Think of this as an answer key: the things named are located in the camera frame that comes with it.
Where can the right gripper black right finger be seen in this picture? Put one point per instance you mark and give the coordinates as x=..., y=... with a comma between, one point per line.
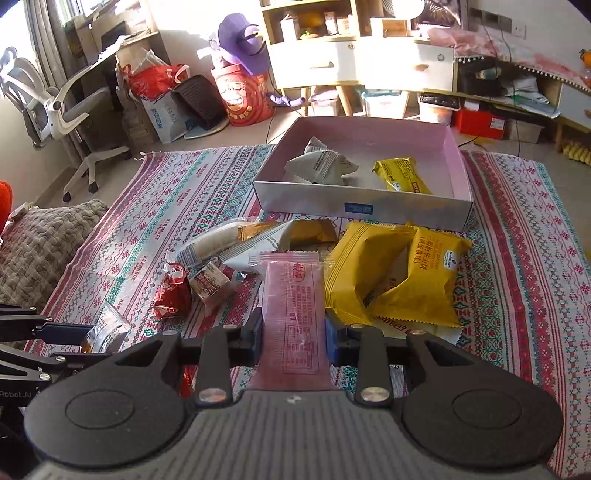
x=367, y=349

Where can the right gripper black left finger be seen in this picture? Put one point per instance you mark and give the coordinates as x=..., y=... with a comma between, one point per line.
x=219, y=351

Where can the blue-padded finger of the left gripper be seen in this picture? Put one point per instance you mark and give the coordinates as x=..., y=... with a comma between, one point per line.
x=60, y=333

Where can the silver snack packet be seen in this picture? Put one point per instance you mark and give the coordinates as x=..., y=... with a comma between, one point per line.
x=108, y=332

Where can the red snack packet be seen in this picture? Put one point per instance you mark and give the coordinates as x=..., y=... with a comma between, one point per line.
x=173, y=297

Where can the white brown small snack packet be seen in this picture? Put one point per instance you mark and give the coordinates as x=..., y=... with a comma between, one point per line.
x=212, y=287

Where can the pink snack packet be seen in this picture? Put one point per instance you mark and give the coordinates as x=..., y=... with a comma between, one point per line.
x=294, y=355

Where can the yellow waffle sandwich packet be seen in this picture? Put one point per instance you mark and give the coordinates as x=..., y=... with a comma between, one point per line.
x=426, y=294

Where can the large yellow snack bag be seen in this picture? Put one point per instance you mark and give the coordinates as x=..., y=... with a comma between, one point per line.
x=358, y=263

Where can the white newspaper print packet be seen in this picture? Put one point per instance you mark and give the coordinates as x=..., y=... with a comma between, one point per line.
x=243, y=257

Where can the grey knitted cushion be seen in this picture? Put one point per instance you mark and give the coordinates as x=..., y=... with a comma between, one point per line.
x=37, y=248

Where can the white long snack packet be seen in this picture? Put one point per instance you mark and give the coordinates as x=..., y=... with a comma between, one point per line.
x=208, y=244

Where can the brown gold snack packet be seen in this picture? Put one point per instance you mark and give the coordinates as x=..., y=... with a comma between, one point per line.
x=304, y=233

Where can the patterned woven cloth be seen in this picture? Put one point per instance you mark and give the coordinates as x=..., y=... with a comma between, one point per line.
x=522, y=293

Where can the small yellow snack packet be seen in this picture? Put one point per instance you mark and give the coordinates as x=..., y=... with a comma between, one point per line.
x=401, y=175

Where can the white grey snack packet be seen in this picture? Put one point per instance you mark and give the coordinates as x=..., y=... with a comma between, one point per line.
x=319, y=164

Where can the pink cardboard box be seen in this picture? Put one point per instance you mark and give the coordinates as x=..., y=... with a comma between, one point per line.
x=365, y=141

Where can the white office chair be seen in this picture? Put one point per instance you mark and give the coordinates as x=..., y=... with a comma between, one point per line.
x=46, y=115

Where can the white blue paper bag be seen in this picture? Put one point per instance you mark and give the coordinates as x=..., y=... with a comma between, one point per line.
x=170, y=118

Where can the red printed bucket bag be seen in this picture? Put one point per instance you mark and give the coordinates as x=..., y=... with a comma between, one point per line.
x=245, y=96

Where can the dark brown basket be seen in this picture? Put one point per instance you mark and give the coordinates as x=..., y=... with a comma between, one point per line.
x=202, y=100

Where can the red box under shelf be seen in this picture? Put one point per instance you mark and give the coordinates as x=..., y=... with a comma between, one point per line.
x=479, y=123

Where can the red plastic bag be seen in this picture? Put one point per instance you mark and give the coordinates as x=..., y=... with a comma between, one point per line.
x=154, y=81

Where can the long white low cabinet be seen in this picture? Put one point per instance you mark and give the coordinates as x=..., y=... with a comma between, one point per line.
x=518, y=77

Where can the purple hat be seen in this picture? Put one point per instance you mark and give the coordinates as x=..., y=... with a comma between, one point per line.
x=240, y=42

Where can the oranges on shelf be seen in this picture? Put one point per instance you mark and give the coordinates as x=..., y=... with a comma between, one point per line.
x=585, y=56

